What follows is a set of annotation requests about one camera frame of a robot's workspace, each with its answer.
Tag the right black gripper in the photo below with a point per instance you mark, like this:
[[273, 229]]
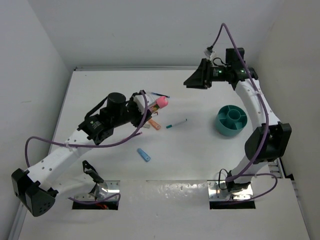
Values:
[[200, 79]]

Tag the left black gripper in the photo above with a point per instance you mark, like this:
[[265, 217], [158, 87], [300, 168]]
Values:
[[139, 116]]

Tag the pink highlighter marker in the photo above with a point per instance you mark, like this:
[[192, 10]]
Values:
[[159, 103]]

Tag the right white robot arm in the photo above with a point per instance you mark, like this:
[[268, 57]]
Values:
[[270, 136]]

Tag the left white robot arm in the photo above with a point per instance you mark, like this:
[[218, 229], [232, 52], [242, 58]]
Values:
[[36, 186]]

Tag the orange highlighter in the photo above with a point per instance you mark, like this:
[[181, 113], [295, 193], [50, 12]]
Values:
[[154, 124]]

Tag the blue ink refill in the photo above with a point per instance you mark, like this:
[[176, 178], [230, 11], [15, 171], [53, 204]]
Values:
[[159, 94]]

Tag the green capped white marker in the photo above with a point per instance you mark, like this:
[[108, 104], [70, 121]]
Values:
[[176, 123]]

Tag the blue highlighter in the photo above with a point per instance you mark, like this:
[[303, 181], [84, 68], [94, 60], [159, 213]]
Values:
[[144, 155]]

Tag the teal round divided organizer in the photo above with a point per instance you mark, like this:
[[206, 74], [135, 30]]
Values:
[[230, 120]]

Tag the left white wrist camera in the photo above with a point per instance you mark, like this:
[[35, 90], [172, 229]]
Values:
[[140, 101]]

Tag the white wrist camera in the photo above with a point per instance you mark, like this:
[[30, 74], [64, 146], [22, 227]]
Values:
[[209, 52], [140, 101]]

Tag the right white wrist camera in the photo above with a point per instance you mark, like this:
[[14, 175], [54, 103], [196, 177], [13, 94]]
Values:
[[209, 52]]

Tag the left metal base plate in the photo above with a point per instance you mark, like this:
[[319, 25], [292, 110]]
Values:
[[100, 191]]

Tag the metal base plate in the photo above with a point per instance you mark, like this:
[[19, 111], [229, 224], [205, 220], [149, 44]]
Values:
[[100, 191], [221, 194]]

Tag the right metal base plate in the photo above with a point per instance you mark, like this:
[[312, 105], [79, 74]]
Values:
[[221, 194]]

